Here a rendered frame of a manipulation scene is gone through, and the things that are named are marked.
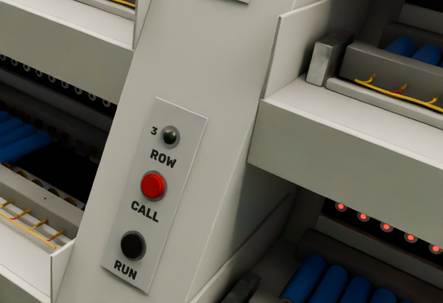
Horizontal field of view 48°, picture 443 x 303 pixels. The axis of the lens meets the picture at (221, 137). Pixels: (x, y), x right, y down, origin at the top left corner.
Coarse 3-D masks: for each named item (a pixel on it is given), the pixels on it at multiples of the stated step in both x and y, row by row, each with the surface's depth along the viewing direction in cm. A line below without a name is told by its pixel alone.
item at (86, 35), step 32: (0, 0) 38; (32, 0) 39; (64, 0) 40; (96, 0) 40; (128, 0) 41; (0, 32) 39; (32, 32) 37; (64, 32) 35; (96, 32) 35; (128, 32) 36; (32, 64) 38; (64, 64) 37; (96, 64) 35; (128, 64) 33
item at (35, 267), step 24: (0, 72) 60; (48, 96) 57; (96, 120) 55; (0, 216) 43; (0, 240) 41; (24, 240) 41; (72, 240) 35; (0, 264) 39; (24, 264) 39; (48, 264) 39; (0, 288) 39; (24, 288) 37; (48, 288) 37
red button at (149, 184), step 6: (150, 174) 32; (144, 180) 32; (150, 180) 32; (156, 180) 31; (162, 180) 32; (144, 186) 32; (150, 186) 32; (156, 186) 31; (162, 186) 31; (144, 192) 32; (150, 192) 32; (156, 192) 31
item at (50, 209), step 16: (0, 176) 44; (16, 176) 45; (0, 192) 44; (16, 192) 43; (32, 192) 43; (48, 192) 43; (32, 208) 43; (48, 208) 42; (64, 208) 42; (16, 224) 42; (48, 224) 42; (64, 224) 41; (48, 240) 40
